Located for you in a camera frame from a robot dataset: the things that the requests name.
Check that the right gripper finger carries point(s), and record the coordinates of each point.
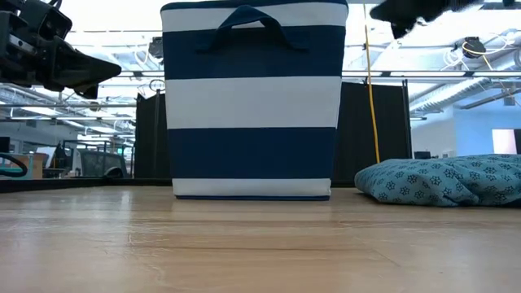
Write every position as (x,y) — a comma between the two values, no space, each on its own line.
(407,12)

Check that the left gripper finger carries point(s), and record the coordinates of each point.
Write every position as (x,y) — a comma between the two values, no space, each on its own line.
(77,67)

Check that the navy white striped fabric basket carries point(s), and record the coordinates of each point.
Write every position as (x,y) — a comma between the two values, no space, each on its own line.
(252,101)

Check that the black ceiling device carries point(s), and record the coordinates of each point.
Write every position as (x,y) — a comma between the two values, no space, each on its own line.
(472,45)

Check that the brown cardboard box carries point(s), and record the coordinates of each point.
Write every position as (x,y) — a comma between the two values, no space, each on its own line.
(34,164)

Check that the black partition panel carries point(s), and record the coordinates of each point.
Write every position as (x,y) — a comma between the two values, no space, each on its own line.
(392,130)

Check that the white bright screen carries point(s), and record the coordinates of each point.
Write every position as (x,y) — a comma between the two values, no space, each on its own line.
(503,141)

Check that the teal patterned cloth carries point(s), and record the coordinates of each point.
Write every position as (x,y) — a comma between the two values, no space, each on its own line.
(439,181)

